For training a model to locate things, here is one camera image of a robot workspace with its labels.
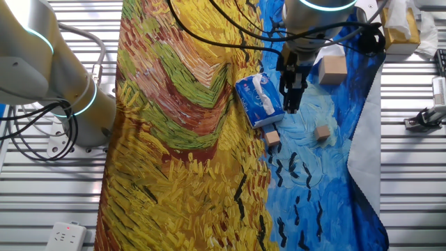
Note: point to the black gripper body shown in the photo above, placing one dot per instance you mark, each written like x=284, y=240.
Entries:
x=296, y=68

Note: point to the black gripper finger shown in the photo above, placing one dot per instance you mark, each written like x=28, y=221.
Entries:
x=297, y=97
x=286, y=97

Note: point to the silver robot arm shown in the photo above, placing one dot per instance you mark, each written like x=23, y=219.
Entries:
x=35, y=62

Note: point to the large wooden block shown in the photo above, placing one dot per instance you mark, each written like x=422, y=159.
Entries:
x=332, y=71

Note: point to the blue tissue pack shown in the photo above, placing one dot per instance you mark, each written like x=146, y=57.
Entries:
x=248, y=96

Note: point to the small wooden cube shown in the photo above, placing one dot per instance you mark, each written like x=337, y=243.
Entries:
x=322, y=133
x=272, y=138

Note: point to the white crumpled tissue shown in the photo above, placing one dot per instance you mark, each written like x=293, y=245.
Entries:
x=399, y=17

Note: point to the painted wheat field tablecloth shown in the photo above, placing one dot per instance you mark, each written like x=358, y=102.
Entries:
x=174, y=174

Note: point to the white plastic bag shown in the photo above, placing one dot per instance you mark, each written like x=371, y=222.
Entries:
x=428, y=35

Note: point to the white ribbed device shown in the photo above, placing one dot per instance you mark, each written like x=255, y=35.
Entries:
x=439, y=90

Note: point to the black keyboard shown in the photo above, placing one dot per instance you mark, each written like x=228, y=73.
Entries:
x=442, y=62

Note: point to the white power strip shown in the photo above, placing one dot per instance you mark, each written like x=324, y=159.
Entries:
x=65, y=237

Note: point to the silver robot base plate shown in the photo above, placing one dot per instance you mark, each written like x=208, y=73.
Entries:
x=57, y=146

